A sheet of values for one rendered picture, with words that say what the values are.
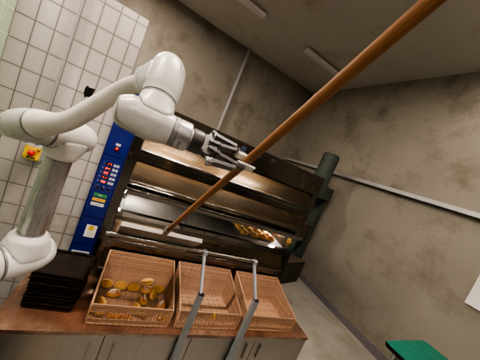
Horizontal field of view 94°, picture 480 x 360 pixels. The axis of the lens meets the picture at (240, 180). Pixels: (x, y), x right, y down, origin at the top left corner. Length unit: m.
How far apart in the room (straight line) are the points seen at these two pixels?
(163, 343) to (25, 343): 0.81
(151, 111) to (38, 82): 1.45
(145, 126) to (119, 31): 1.42
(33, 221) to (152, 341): 1.19
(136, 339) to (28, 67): 1.93
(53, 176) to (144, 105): 0.67
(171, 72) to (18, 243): 0.99
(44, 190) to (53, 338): 1.04
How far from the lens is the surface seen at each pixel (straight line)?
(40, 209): 1.30
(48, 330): 1.97
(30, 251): 1.38
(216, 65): 6.08
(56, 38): 2.07
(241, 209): 2.23
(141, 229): 1.61
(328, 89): 0.57
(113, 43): 2.01
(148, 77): 0.74
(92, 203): 2.06
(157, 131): 0.66
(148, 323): 2.03
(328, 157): 4.64
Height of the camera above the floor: 1.97
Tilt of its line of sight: 6 degrees down
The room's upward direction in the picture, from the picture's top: 23 degrees clockwise
